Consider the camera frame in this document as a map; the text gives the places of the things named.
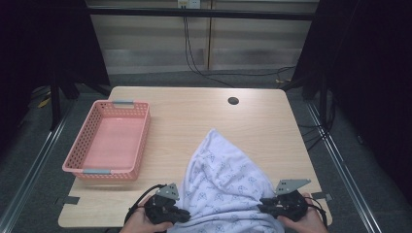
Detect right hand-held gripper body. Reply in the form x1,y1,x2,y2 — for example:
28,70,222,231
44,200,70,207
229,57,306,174
266,179,312,222

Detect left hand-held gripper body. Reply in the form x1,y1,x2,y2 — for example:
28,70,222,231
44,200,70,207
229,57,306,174
144,183,183,225

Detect white patterned towel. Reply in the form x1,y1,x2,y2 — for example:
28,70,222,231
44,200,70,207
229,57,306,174
166,128,286,233

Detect pink plastic basket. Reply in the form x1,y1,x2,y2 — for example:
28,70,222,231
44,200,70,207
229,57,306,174
61,99,152,182

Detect person's left hand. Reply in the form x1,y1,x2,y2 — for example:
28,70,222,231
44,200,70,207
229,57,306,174
120,195,174,233

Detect person's right hand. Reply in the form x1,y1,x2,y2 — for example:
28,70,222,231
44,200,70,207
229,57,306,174
277,192,328,233

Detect grey tape piece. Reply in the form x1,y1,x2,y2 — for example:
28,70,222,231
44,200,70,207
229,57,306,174
311,191,333,202

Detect black tape piece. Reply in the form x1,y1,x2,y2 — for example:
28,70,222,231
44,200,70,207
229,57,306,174
55,195,81,207

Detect black metal stand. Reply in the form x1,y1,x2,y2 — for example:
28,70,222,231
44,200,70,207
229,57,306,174
319,74,328,128
50,74,62,131

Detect yellow strip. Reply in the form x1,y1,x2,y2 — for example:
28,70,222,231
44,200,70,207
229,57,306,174
37,96,52,109

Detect black curtain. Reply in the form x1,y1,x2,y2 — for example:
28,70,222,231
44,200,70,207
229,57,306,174
292,0,412,208
0,0,111,153

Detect black horizontal metal bar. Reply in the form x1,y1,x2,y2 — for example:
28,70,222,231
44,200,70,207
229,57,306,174
86,7,320,22

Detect left hand-held gripper cable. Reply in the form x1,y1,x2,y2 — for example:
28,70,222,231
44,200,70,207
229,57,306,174
124,183,168,225

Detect hand-held gripper cable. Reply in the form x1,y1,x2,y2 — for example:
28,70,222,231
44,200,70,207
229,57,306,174
124,183,168,225
305,195,328,227

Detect right hand-held gripper cable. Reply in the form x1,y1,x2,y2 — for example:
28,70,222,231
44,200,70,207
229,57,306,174
305,195,328,227

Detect metal floor rail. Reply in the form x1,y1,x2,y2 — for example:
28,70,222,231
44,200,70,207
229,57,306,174
0,103,77,233
305,102,385,233

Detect black floor cables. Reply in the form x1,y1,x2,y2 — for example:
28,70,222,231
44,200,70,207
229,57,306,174
297,122,335,151

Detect black power cable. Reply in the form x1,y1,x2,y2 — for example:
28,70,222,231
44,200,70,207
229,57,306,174
186,16,296,79
183,16,236,89

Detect white wall socket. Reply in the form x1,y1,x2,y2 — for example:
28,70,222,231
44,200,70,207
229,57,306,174
177,0,202,10

